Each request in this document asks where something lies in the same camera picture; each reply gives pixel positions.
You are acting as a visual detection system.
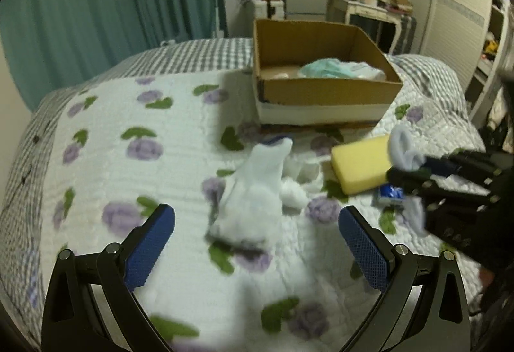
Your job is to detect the white green wet wipes pack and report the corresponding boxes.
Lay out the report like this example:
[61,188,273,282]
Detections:
[298,58,387,82]

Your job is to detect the grey checked bed sheet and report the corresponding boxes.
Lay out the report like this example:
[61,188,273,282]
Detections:
[1,39,467,347]

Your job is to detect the grey white sock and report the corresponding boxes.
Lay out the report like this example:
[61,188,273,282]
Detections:
[387,123,433,238]

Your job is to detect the dark suitcase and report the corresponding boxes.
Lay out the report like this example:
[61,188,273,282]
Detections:
[394,14,417,55]

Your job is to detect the brown cardboard box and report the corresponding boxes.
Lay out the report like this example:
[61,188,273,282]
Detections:
[253,19,403,127]

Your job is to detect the silver small refrigerator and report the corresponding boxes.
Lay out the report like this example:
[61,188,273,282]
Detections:
[284,0,328,22]

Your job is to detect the green curtain left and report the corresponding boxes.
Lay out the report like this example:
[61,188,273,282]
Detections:
[1,0,218,109]

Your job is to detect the white drawer cabinet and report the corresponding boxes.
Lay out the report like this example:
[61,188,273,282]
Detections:
[250,0,285,21]

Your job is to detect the white dressing table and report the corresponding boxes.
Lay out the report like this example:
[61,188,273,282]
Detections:
[326,0,402,55]

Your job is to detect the yellow sponge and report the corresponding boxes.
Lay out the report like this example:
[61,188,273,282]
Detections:
[330,135,391,195]

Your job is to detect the small blue white packet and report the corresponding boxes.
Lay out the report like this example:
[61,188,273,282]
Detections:
[377,184,405,205]

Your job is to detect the white floral quilt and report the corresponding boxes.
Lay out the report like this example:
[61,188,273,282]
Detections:
[40,71,483,351]

